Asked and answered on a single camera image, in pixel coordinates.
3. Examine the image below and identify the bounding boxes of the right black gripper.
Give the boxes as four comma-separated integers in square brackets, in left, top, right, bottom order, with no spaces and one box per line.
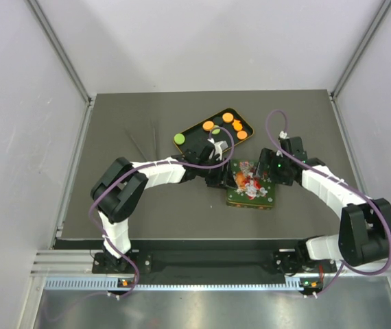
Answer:
[252,148,292,186]

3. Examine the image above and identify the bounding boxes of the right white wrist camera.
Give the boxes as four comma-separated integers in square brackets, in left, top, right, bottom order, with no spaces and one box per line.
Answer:
[279,131,288,140]

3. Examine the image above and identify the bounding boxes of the white slotted cable duct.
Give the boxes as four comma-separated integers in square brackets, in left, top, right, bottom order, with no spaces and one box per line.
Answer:
[45,277,322,291]

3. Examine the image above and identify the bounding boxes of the round orange cookie left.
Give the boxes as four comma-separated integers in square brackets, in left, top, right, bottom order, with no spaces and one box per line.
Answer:
[202,121,215,131]

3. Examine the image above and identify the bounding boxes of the purple cable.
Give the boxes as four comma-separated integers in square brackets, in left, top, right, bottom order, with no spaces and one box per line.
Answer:
[265,109,391,299]
[44,125,235,302]

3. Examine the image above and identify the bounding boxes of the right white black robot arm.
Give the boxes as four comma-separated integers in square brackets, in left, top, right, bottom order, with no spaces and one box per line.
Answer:
[256,137,391,271]

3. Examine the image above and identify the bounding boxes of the black cookie tray gold rim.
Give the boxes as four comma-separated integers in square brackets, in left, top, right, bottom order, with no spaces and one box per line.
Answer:
[173,108,254,158]

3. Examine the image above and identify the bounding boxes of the black metal tweezers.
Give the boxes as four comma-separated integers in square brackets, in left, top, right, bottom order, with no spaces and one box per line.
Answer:
[123,119,161,161]

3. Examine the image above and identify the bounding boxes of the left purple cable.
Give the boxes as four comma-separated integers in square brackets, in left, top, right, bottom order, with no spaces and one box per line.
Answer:
[44,125,235,302]

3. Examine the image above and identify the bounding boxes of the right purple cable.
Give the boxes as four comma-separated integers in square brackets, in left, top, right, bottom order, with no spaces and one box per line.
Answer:
[265,109,391,299]

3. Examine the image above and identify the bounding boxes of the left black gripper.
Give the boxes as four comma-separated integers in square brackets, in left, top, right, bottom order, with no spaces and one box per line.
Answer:
[198,156,237,189]

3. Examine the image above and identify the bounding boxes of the round orange cookie right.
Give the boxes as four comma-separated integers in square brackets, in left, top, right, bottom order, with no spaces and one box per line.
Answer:
[237,130,248,140]

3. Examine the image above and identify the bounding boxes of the green round cookie left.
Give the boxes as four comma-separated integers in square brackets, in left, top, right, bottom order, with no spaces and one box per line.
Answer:
[173,133,185,145]

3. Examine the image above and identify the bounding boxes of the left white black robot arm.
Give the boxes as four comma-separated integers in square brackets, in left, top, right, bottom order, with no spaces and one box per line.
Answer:
[89,138,233,272]

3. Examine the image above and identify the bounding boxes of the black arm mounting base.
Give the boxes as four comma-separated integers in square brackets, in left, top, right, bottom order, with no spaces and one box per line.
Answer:
[93,249,336,276]

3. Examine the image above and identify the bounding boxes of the round orange cookie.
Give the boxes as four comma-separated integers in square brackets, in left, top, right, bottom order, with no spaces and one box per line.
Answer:
[237,130,248,140]
[202,121,215,131]
[222,112,234,123]

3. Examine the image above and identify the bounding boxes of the round orange cookie top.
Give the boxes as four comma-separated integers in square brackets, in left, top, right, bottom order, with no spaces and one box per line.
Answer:
[222,112,234,123]

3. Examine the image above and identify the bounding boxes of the green round cookie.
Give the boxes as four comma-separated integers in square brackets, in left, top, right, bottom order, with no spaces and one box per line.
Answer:
[211,128,221,135]
[173,133,185,145]

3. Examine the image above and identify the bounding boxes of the green round cookie centre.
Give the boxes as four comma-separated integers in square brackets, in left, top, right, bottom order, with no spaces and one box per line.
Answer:
[211,128,221,135]

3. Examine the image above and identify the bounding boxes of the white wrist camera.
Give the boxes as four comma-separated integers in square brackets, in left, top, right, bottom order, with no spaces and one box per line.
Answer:
[279,131,288,140]
[208,138,228,161]

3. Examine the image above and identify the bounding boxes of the gold tin lid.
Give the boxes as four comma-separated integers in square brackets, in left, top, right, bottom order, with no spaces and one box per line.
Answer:
[226,159,276,199]

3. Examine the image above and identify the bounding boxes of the green christmas cookie tin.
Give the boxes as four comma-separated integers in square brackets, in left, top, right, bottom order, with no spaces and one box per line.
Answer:
[226,194,275,210]

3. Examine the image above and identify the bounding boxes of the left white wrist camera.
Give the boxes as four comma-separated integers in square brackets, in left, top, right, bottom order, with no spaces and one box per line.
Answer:
[208,138,228,161]

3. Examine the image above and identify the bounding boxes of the orange fish cookie on tray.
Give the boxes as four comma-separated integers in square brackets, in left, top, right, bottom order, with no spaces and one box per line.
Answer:
[232,119,244,132]

